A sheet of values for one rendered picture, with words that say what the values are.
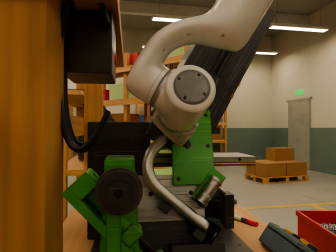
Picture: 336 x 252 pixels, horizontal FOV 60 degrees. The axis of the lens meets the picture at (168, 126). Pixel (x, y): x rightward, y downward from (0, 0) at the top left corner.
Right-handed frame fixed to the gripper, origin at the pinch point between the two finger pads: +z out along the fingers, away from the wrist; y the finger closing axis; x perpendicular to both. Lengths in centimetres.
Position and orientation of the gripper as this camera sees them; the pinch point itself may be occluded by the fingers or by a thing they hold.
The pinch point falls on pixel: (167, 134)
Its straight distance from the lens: 77.2
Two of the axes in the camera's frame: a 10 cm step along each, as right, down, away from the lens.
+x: -6.7, 6.8, -2.8
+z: -1.2, 2.7, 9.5
